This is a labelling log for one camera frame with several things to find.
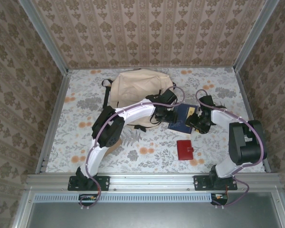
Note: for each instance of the small dark blue book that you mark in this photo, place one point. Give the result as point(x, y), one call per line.
point(180, 118)

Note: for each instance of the tan cork glasses case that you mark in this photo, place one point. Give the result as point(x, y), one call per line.
point(116, 146)

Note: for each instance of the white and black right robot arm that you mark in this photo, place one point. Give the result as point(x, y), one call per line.
point(222, 117)

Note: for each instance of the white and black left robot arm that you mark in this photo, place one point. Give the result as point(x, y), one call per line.
point(137, 111)

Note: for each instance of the red leather wallet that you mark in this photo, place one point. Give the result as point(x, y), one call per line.
point(184, 152)

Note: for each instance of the floral patterned table cover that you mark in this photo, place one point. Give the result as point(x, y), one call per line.
point(145, 164)

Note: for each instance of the grey metal panel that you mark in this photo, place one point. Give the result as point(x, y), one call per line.
point(156, 216)

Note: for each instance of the aluminium side rail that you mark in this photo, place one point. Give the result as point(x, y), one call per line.
point(246, 99)
point(60, 99)

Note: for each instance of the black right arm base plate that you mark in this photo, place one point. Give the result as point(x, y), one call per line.
point(199, 184)

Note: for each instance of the aluminium front frame rail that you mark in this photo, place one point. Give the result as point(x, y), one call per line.
point(152, 181)

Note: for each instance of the aluminium back rail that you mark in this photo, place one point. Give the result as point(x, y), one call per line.
point(97, 68)

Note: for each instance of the aluminium corner post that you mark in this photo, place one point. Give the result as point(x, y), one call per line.
point(255, 35)
point(45, 35)

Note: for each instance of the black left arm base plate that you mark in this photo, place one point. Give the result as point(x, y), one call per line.
point(104, 183)

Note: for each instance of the aluminium lower frame bar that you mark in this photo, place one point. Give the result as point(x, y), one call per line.
point(281, 209)
point(22, 211)

